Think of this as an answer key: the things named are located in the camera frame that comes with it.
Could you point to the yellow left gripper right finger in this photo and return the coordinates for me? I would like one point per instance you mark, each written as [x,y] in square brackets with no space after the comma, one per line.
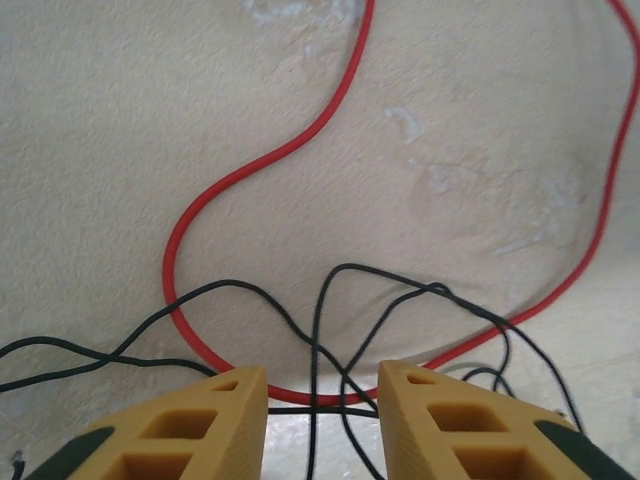
[400,425]

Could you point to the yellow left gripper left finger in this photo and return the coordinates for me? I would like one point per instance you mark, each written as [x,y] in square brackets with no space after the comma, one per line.
[240,425]

